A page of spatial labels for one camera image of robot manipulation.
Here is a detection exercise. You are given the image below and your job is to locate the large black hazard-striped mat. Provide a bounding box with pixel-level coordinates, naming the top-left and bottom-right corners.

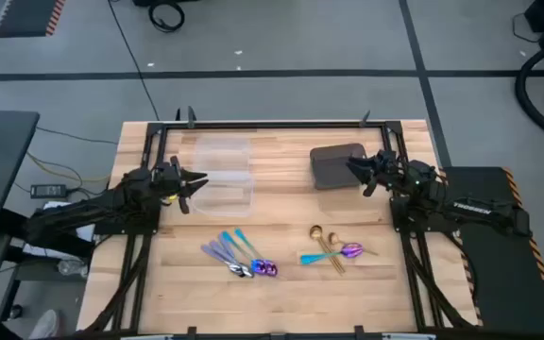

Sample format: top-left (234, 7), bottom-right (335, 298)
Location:
top-left (441, 165), bottom-right (544, 335)

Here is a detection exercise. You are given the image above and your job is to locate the small black hazard-striped mat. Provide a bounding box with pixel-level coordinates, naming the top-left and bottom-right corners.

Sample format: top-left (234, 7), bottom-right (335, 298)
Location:
top-left (0, 0), bottom-right (67, 39)

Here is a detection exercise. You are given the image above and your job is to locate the black aluminium table frame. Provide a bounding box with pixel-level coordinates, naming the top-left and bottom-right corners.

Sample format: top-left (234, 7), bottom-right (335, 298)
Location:
top-left (82, 106), bottom-right (479, 340)

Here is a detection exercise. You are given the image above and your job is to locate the long black floor cable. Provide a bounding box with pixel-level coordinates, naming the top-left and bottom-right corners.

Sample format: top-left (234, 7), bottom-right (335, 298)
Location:
top-left (106, 0), bottom-right (161, 122)

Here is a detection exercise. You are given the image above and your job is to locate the thin black cable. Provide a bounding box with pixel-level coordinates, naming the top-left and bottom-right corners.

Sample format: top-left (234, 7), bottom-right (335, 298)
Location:
top-left (35, 125), bottom-right (120, 145)

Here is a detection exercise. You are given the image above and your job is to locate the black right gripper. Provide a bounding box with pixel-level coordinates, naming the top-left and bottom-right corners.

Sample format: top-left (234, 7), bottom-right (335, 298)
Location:
top-left (345, 148), bottom-right (408, 197)

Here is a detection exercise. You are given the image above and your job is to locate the thick black hose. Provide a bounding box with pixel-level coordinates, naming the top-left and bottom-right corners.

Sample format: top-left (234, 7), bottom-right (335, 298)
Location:
top-left (514, 37), bottom-right (544, 147)

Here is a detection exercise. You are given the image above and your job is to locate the grey plastic bin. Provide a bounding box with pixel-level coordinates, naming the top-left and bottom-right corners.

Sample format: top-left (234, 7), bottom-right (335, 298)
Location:
top-left (309, 142), bottom-right (369, 192)

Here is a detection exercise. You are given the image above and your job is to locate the black support beam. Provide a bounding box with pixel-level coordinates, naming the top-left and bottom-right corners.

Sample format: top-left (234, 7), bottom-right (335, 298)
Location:
top-left (0, 207), bottom-right (35, 237)

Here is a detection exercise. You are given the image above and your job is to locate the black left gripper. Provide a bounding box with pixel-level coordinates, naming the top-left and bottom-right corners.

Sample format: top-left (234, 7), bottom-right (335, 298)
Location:
top-left (151, 155), bottom-right (209, 215)

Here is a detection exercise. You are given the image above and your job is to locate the clear plastic bottle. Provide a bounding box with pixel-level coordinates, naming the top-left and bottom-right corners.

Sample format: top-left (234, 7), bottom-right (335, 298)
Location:
top-left (56, 258), bottom-right (89, 279)

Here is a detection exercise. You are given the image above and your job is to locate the person's white shoe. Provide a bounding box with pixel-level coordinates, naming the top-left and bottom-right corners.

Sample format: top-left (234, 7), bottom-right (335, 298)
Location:
top-left (28, 309), bottom-right (61, 340)

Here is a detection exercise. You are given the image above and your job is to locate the coiled black cable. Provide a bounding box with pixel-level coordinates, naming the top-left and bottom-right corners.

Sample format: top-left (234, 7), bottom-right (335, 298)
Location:
top-left (147, 1), bottom-right (186, 34)

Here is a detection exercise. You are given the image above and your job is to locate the black power adapter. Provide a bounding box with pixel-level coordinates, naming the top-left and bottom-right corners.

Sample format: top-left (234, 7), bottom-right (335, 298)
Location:
top-left (29, 183), bottom-right (68, 200)

